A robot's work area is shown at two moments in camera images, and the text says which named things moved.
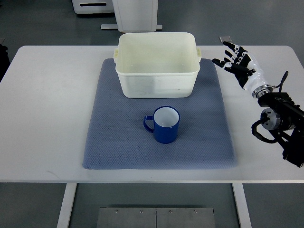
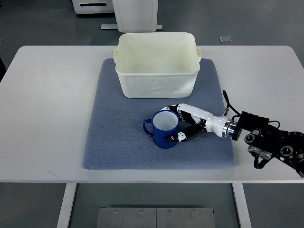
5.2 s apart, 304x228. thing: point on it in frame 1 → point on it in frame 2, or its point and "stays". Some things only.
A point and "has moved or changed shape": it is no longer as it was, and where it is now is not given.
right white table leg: (242, 205) stays
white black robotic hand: (248, 71) → (223, 127)
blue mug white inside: (166, 124) has moved or changed shape
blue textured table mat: (116, 138) stays
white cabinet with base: (135, 16) stays
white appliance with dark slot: (83, 6) stays
